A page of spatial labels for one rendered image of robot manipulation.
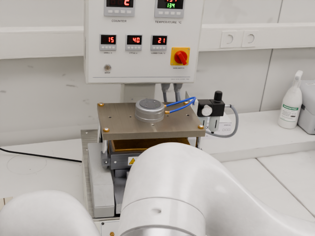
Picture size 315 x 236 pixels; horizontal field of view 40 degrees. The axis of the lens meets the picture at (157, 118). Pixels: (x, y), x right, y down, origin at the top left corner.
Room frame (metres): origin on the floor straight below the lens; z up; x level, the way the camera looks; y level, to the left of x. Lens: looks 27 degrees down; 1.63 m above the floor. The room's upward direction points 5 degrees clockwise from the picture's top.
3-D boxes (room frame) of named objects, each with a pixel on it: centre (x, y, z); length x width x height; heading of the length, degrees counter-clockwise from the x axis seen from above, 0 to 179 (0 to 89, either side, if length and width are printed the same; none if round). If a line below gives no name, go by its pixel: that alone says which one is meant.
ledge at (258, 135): (1.65, -0.43, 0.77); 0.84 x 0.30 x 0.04; 112
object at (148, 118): (1.08, 0.01, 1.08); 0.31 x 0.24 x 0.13; 104
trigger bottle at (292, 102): (1.71, -0.57, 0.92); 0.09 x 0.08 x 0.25; 157
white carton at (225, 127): (1.57, -0.18, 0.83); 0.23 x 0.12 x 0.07; 104
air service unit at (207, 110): (1.23, -0.16, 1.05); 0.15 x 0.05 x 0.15; 104
